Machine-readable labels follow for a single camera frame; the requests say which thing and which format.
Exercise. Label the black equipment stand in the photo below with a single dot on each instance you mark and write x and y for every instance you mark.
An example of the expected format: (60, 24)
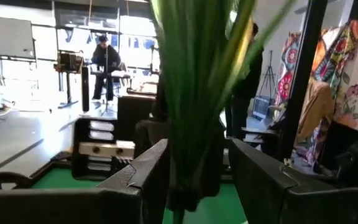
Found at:
(68, 62)

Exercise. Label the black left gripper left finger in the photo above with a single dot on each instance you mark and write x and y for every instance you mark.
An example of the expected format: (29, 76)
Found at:
(73, 207)

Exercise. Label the large black box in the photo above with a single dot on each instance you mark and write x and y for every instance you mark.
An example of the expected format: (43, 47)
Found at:
(132, 118)

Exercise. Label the open laptop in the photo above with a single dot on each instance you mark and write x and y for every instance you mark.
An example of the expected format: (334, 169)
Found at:
(260, 107)

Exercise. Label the green table mat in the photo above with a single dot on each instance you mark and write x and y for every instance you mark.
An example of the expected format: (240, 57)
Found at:
(61, 180)

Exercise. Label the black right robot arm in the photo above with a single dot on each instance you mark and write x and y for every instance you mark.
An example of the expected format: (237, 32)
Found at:
(79, 161)

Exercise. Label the brown cloth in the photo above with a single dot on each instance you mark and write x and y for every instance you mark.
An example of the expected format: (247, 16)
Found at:
(317, 105)

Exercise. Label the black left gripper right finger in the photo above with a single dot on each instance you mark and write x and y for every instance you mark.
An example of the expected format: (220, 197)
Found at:
(291, 208)

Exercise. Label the whiteboard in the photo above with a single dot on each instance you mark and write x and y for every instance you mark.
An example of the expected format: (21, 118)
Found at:
(8, 37)

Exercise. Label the person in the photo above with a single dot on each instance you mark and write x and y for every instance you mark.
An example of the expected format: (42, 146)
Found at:
(104, 59)
(247, 81)

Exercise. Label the colourful floral cloth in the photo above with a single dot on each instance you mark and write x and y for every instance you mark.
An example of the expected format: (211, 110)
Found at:
(356, 77)

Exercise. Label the black aluminium rig frame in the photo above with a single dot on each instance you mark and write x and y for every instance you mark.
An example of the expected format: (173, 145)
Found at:
(303, 62)

